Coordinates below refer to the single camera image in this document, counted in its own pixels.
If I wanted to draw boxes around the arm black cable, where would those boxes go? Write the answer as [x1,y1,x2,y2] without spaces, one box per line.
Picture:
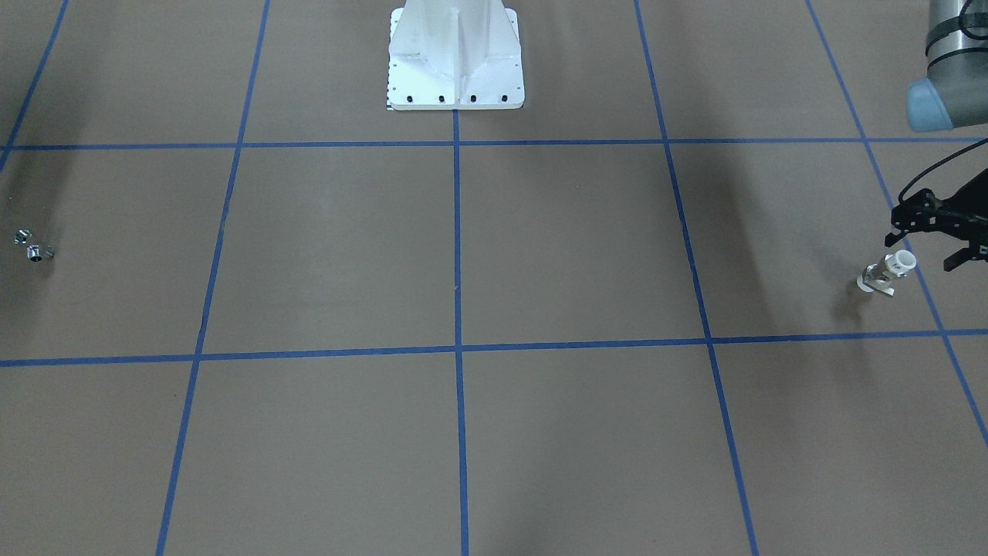
[898,139,988,203]

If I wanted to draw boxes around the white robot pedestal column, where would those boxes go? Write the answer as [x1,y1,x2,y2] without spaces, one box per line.
[386,1,526,110]

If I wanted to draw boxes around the white PPR ball valve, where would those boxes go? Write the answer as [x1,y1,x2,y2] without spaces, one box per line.
[855,249,917,298]

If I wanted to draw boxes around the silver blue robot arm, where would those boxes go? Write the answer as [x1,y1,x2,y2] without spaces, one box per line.
[905,1,987,133]

